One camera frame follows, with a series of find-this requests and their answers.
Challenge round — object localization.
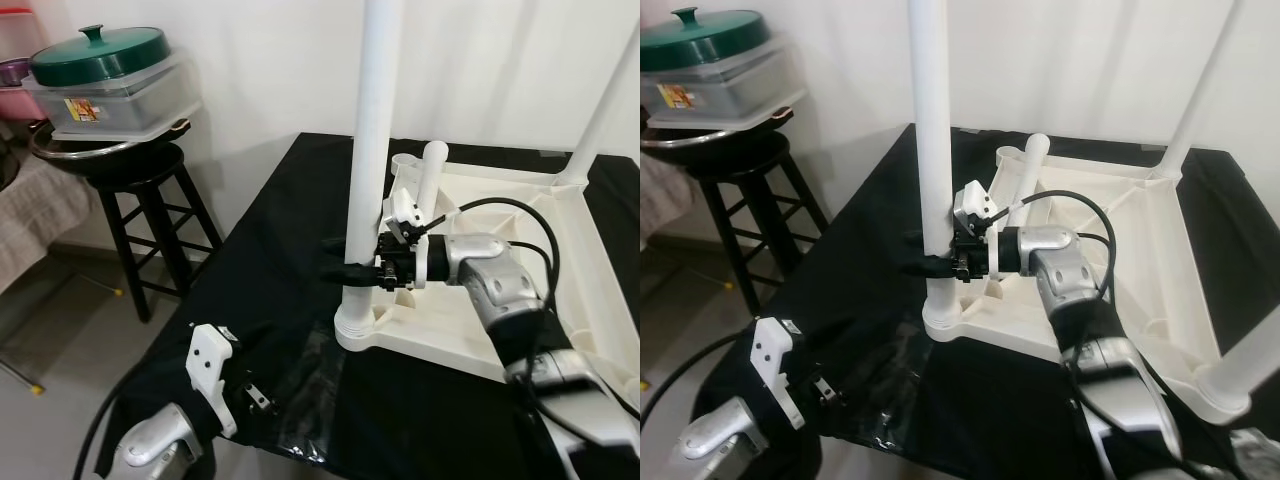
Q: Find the white plastic children tabletop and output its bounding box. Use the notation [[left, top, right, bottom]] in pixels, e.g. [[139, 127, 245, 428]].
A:
[[920, 143, 1254, 427], [335, 150, 640, 413]]

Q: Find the clear plastic tape strip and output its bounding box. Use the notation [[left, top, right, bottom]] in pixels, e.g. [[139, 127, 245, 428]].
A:
[[280, 330, 347, 462], [880, 320, 937, 442]]

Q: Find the black round stool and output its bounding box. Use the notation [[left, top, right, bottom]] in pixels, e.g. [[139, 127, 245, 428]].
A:
[[75, 145, 224, 324], [690, 135, 832, 317]]

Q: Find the pink cloth covered table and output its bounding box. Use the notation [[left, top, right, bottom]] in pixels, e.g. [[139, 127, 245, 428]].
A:
[[0, 150, 97, 297], [640, 150, 682, 242]]

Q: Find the clear plastic storage box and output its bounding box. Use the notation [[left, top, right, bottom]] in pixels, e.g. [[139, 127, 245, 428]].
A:
[[22, 50, 202, 142], [640, 45, 807, 132]]

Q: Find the green round lid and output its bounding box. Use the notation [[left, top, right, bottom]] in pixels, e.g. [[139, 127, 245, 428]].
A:
[[30, 25, 170, 89], [640, 8, 774, 74]]

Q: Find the pink plastic bowl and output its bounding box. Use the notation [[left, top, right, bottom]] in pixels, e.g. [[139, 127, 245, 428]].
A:
[[0, 85, 47, 122]]

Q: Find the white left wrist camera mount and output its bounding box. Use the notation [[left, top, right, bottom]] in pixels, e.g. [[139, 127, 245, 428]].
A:
[[186, 323, 240, 440], [749, 317, 807, 432]]

